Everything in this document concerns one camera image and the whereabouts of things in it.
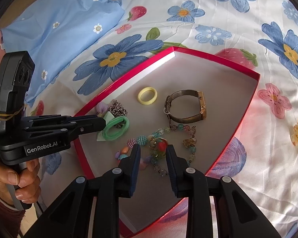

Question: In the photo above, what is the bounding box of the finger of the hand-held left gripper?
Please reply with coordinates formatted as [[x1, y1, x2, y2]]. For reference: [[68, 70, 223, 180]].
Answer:
[[27, 115, 107, 127], [25, 125, 107, 142]]

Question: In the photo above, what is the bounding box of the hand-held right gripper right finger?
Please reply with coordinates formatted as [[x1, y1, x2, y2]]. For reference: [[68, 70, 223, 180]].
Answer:
[[165, 144, 281, 238]]

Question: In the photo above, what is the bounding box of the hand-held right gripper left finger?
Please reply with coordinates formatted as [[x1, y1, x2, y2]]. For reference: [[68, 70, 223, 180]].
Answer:
[[23, 144, 142, 238]]

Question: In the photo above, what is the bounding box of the green hair tie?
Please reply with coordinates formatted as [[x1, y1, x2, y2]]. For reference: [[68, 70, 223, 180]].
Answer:
[[102, 116, 130, 140]]

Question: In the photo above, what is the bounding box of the purple bow hair clip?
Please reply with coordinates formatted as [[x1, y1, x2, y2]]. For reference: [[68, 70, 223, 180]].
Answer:
[[96, 100, 128, 142]]

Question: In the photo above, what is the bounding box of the pastel crystal bead bracelet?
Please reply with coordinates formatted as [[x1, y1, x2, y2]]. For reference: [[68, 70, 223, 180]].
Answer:
[[149, 123, 197, 176]]

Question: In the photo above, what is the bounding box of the colourful chunky bead bracelet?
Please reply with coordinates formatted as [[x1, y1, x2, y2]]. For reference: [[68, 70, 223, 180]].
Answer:
[[113, 134, 169, 169]]

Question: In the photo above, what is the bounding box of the yellow ring hair tie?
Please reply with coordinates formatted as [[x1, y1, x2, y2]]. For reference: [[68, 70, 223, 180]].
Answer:
[[138, 86, 158, 104]]

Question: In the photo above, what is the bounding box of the gold mesh band watch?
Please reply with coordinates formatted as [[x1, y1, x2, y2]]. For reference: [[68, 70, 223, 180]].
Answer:
[[163, 90, 207, 124]]

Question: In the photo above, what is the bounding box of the red shallow box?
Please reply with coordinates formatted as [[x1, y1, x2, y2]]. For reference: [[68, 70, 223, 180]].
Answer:
[[73, 46, 261, 237]]

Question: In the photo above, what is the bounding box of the person's left forearm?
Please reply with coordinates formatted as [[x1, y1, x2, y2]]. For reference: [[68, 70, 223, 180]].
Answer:
[[0, 178, 25, 238]]

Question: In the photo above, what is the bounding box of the person's left hand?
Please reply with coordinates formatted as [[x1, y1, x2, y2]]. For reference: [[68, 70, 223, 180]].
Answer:
[[0, 157, 41, 204]]

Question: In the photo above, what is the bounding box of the yellow rubber band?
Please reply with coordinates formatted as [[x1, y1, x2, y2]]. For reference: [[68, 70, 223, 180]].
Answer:
[[0, 105, 25, 121]]

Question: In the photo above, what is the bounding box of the light blue flower pillow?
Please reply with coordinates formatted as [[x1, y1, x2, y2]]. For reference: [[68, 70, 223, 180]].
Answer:
[[1, 0, 125, 105]]

